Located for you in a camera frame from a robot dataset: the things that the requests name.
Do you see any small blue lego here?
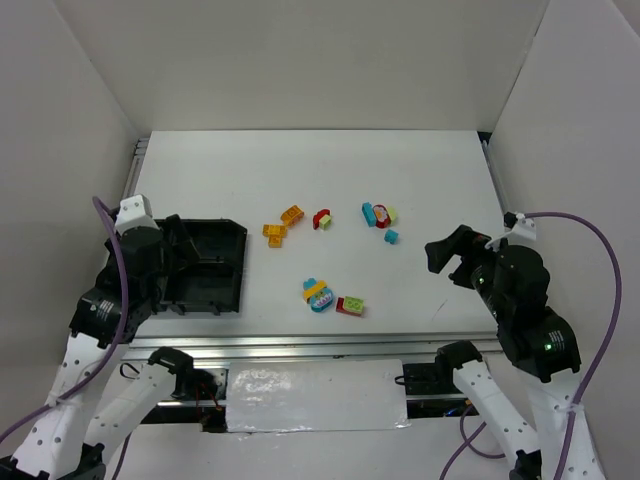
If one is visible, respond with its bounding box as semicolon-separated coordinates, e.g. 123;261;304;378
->
384;229;399;245

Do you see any black compartment tray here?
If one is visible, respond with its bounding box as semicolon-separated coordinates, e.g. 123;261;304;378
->
152;217;248;316

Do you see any orange L-shaped lego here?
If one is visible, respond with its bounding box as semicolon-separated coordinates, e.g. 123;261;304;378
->
262;224;288;248

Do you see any green lego brick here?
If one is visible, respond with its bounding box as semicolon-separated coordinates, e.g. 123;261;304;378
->
342;296;364;316

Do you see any orange printed lego brick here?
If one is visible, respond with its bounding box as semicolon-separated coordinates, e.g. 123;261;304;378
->
280;205;304;228

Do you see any blue cupcake lego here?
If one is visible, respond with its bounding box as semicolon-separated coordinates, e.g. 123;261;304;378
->
309;287;334;313

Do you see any yellow lego brick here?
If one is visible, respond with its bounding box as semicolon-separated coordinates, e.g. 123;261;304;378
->
303;280;327;303

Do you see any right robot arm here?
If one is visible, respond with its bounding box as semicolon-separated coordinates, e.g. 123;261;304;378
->
425;225;604;479

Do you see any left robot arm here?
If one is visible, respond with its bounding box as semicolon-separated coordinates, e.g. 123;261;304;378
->
1;208;197;479

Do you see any lime lego by flower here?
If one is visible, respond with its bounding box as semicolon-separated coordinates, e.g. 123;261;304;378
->
386;207;398;226

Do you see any small lime lego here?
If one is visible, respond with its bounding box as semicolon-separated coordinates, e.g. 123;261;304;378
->
318;214;332;230

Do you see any red arch lego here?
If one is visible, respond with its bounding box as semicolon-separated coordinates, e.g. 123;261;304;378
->
312;209;331;230

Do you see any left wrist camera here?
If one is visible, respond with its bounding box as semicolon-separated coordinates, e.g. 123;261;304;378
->
115;194;158;235

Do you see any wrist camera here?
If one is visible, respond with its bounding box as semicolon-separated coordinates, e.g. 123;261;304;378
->
485;212;537;252
115;194;158;235

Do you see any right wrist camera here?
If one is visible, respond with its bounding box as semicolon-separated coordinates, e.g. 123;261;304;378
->
485;212;537;252

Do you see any aluminium front rail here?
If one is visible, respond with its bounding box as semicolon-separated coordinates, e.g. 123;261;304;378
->
125;332;501;361

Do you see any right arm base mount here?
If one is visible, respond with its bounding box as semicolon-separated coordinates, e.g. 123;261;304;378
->
394;363;468;419

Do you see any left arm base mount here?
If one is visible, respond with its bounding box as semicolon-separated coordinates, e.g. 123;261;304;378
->
142;371;227;433

